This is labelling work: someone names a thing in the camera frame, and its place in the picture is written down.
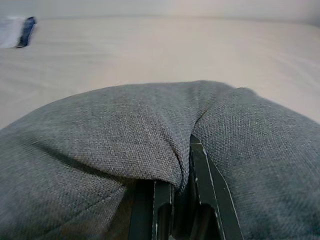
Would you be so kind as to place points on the folded white cloth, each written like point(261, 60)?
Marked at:
point(10, 32)

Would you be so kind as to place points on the folded blue jeans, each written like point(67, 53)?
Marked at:
point(27, 31)

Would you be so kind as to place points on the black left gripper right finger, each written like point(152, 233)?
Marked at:
point(215, 195)

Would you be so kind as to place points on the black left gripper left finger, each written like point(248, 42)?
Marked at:
point(160, 212)

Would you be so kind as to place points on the grey woven fabric pillow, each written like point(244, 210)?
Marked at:
point(100, 140)

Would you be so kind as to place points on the beige bed sheet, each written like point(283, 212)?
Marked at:
point(150, 55)

